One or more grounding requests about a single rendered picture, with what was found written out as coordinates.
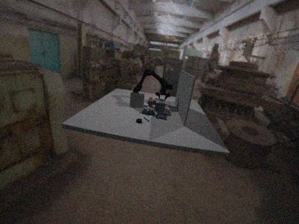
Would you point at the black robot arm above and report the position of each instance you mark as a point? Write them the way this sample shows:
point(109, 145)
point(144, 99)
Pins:
point(161, 80)

